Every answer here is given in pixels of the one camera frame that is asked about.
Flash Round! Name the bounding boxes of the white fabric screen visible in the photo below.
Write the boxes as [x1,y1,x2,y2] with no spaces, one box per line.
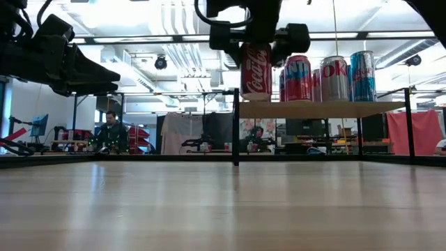
[160,113,205,155]

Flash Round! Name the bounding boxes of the red diagonal bar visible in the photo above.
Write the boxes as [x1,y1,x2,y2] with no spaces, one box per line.
[2,127,28,142]

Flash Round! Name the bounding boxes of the black LED light bar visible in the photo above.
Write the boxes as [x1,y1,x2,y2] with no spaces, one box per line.
[69,31,436,45]

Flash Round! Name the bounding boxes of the large silver air duct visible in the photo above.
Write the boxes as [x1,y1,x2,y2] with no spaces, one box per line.
[378,38,438,70]

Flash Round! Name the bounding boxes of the black computer monitor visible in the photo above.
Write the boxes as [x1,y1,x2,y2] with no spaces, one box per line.
[285,118,327,138]

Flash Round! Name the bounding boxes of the red storage bins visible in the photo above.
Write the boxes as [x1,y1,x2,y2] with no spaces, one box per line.
[128,125,151,155]

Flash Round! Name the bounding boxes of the black aluminium table frame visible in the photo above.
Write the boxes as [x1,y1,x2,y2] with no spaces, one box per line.
[0,153,446,170]

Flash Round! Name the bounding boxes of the wooden shelf with black frame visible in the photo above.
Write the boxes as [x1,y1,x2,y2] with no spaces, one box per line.
[231,87,417,167]

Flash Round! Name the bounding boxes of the silver flexible air duct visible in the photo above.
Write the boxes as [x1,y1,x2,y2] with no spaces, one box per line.
[217,48,242,70]

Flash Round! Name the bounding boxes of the black spotlight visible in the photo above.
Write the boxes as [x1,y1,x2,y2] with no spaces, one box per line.
[153,54,169,71]
[404,53,423,68]

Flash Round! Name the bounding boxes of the floral pattern poster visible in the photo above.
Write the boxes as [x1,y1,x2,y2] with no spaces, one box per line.
[239,119,277,141]

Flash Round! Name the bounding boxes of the yellow extension cable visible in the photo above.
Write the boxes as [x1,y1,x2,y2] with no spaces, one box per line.
[332,0,349,155]

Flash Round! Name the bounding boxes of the black standing desk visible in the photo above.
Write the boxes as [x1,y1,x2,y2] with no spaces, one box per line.
[282,135,331,155]

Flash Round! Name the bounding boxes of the orange red fabric screen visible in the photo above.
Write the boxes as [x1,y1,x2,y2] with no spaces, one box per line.
[385,110,445,157]

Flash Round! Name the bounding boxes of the small wooden desk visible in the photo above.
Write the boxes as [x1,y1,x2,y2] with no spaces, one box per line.
[50,139,90,153]

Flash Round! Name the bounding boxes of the red Coca-Cola can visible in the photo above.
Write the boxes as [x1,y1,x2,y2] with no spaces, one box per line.
[240,42,273,102]

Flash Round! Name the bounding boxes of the black metal rig frame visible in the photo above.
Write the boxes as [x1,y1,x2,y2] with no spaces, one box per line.
[69,90,238,132]

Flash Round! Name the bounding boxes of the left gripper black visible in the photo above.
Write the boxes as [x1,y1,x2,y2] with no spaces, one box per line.
[0,34,122,98]

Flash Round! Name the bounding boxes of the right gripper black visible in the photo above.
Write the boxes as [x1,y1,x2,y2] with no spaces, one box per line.
[208,0,312,68]

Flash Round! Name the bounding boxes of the black partition panel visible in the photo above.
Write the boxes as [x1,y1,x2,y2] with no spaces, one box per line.
[361,113,386,142]

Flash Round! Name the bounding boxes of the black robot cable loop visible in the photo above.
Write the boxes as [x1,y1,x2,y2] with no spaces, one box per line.
[36,0,54,28]
[194,0,252,29]

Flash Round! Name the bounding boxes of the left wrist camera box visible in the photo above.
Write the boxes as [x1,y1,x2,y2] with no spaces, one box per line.
[33,13,76,46]

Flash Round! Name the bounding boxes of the black curved hose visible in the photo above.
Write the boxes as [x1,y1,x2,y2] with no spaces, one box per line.
[0,137,36,157]

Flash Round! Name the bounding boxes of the dark fabric screen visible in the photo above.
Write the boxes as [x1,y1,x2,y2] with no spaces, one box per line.
[203,112,233,141]

